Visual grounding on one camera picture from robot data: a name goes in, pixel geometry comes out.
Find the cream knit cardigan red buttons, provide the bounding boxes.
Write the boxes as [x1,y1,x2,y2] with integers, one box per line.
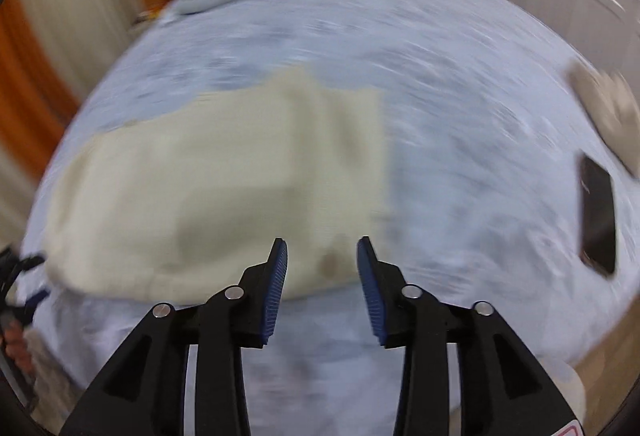
[43,66,390,305]

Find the black smartphone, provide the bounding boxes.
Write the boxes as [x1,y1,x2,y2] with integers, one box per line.
[579,154,617,279]

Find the cream sheer curtain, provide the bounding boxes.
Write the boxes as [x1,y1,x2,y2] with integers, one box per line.
[1,0,143,243]

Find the blue butterfly bed sheet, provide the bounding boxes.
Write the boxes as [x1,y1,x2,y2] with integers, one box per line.
[19,0,626,436]

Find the beige folded cloth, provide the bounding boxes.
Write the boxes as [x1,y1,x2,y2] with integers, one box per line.
[568,61,640,179]

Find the orange curtain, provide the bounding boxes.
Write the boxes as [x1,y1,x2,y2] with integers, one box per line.
[0,0,79,178]

